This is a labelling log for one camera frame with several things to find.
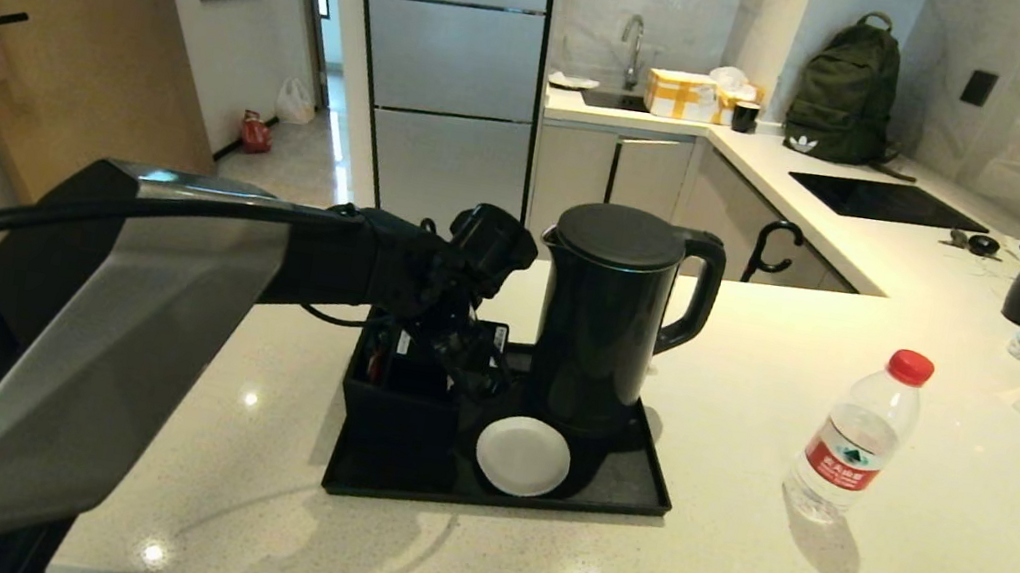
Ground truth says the black electric kettle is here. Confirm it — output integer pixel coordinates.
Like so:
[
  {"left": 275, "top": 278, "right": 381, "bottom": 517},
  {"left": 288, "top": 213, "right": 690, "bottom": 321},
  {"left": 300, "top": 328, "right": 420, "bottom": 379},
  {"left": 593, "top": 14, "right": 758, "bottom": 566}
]
[{"left": 515, "top": 194, "right": 734, "bottom": 455}]

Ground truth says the black compartment organizer box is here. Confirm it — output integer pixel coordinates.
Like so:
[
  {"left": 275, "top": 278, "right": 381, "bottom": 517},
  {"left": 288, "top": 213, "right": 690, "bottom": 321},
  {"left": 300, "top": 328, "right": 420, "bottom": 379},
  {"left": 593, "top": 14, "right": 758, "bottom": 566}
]
[{"left": 331, "top": 304, "right": 477, "bottom": 467}]

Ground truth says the grey cabinet door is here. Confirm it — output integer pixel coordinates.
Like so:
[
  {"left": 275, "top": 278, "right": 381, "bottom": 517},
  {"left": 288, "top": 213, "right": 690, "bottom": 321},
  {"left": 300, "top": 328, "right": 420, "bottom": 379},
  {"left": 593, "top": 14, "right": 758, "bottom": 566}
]
[
  {"left": 522, "top": 121, "right": 619, "bottom": 268},
  {"left": 604, "top": 131, "right": 696, "bottom": 228}
]

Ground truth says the black rectangular serving tray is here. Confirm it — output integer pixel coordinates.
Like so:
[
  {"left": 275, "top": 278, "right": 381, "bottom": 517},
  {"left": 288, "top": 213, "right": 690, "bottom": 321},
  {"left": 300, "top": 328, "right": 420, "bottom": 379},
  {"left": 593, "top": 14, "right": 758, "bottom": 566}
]
[{"left": 322, "top": 316, "right": 695, "bottom": 544}]

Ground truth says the silver refrigerator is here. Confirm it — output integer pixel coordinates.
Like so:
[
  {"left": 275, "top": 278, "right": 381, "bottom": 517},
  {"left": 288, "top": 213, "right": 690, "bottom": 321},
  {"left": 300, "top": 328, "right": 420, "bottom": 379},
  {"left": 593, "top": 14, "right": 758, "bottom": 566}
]
[{"left": 311, "top": 0, "right": 559, "bottom": 263}]

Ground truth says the white plate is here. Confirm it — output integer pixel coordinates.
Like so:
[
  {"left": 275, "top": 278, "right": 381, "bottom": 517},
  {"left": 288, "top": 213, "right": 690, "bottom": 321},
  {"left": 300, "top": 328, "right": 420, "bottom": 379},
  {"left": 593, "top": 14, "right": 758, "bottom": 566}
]
[{"left": 548, "top": 70, "right": 602, "bottom": 94}]

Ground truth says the dark kitchen sink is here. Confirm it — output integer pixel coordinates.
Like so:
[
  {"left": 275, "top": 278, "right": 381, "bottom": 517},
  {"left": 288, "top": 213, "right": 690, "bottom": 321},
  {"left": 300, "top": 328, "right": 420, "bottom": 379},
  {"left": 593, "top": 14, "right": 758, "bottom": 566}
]
[{"left": 581, "top": 86, "right": 652, "bottom": 116}]

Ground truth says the red plastic bag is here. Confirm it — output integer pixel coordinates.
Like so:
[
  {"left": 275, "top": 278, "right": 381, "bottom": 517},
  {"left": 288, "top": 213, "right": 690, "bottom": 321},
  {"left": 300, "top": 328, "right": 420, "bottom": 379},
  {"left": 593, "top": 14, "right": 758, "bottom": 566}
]
[{"left": 236, "top": 109, "right": 278, "bottom": 158}]

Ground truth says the white box yellow tape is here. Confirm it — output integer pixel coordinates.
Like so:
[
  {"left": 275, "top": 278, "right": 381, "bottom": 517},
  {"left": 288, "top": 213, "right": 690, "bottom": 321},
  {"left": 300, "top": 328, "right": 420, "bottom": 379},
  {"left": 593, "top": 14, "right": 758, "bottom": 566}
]
[{"left": 643, "top": 68, "right": 724, "bottom": 127}]

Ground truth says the chrome kitchen faucet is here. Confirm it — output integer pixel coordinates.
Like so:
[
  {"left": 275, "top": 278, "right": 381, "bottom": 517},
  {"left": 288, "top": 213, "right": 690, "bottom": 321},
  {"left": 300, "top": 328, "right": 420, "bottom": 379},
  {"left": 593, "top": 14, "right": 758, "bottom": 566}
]
[{"left": 613, "top": 13, "right": 651, "bottom": 94}]

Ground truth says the black mug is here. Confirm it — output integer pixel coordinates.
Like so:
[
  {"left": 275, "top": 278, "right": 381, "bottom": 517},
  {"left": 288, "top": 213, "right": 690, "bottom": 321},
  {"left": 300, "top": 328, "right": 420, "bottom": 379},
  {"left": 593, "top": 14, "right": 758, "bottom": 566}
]
[{"left": 730, "top": 101, "right": 763, "bottom": 137}]

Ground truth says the crumpled white plastic bag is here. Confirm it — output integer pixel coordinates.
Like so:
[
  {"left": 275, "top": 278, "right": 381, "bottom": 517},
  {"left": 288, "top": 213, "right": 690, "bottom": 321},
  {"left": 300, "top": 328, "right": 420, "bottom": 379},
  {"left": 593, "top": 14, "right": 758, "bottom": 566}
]
[{"left": 708, "top": 64, "right": 758, "bottom": 97}]

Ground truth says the black induction cooktop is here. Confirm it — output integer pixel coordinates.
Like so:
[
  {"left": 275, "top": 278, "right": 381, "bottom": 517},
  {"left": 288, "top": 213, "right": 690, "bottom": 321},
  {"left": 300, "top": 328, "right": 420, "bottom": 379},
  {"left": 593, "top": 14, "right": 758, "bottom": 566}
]
[{"left": 785, "top": 169, "right": 995, "bottom": 240}]

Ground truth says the dark green backpack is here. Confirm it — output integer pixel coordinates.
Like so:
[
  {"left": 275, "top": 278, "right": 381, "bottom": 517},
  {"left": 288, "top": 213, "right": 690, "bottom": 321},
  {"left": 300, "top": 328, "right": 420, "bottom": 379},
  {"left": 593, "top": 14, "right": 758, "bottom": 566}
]
[{"left": 779, "top": 2, "right": 942, "bottom": 183}]

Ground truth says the black key bundle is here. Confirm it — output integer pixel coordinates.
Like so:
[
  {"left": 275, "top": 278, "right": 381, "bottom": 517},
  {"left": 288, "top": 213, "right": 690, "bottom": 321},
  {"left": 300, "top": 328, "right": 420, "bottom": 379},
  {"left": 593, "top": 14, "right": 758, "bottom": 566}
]
[{"left": 938, "top": 227, "right": 1004, "bottom": 262}]

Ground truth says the black curved umbrella handle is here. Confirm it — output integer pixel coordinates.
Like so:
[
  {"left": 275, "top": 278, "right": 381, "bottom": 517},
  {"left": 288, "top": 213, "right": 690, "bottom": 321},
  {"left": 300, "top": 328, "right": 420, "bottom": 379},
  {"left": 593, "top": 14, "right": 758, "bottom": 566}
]
[{"left": 740, "top": 215, "right": 808, "bottom": 291}]

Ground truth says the black wall socket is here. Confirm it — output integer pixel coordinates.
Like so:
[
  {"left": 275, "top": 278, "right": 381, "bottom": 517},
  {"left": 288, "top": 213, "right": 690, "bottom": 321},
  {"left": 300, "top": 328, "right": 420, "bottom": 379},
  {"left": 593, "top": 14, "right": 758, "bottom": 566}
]
[{"left": 960, "top": 69, "right": 1000, "bottom": 111}]

